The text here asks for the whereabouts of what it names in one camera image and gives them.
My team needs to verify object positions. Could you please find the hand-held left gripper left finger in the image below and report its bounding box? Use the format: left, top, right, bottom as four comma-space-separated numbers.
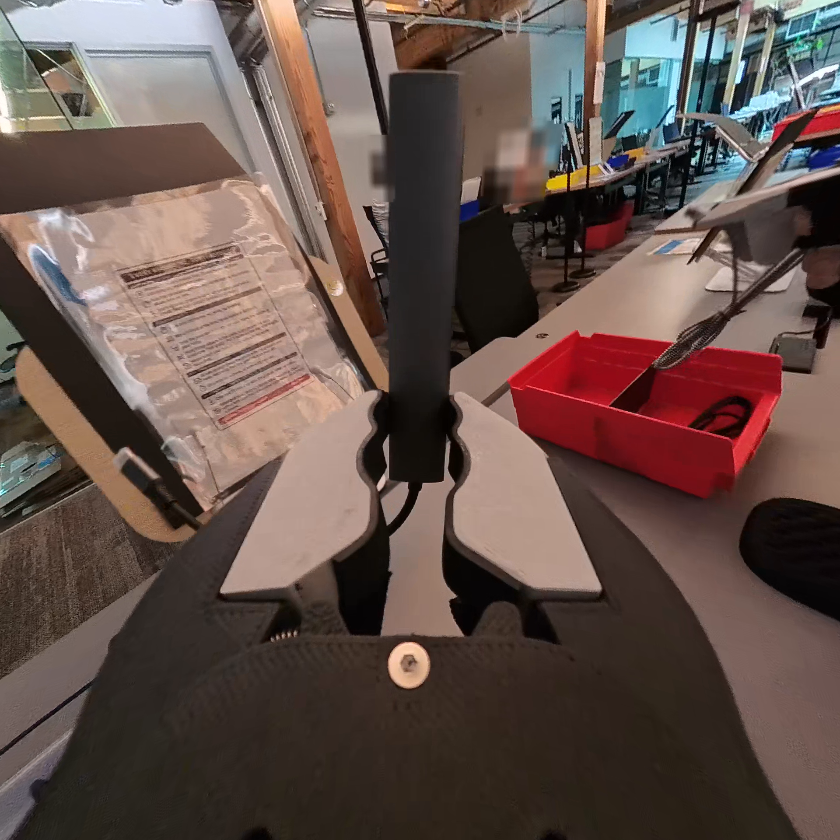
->
218, 389, 388, 601

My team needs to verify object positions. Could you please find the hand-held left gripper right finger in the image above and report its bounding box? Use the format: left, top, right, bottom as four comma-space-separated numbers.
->
444, 390, 605, 601

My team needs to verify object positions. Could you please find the red plastic bin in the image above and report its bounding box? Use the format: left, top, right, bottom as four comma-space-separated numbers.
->
508, 330, 783, 500

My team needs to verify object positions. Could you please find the black hub cable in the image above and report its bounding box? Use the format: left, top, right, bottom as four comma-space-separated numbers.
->
113, 448, 422, 534

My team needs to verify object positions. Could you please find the black usb-c cable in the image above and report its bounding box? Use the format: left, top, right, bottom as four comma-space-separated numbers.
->
689, 395, 754, 435

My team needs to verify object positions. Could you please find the dark grey usb hub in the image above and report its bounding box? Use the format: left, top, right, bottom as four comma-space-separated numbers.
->
386, 69, 462, 485

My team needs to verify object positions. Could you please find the black bin divider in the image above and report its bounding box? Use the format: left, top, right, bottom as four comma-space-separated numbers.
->
610, 366, 664, 416

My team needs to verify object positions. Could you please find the laminated instruction sheet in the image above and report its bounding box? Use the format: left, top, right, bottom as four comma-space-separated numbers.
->
0, 177, 368, 500

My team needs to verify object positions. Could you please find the black mesh office chair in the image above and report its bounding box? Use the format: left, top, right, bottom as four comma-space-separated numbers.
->
738, 497, 840, 623

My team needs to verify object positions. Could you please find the red storage bin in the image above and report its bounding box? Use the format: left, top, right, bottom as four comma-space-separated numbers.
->
584, 203, 636, 252

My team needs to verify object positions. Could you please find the grey desk device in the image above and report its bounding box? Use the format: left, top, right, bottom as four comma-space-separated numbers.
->
771, 330, 819, 376

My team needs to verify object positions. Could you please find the yellow storage bin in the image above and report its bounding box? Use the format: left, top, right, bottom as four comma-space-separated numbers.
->
548, 167, 614, 193

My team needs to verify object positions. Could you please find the long work desk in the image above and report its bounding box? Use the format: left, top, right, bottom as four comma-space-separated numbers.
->
548, 147, 690, 293

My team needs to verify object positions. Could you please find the white door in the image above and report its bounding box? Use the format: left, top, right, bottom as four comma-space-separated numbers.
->
72, 41, 316, 263

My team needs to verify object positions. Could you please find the wooden support post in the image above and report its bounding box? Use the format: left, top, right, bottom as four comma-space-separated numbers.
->
252, 0, 388, 339

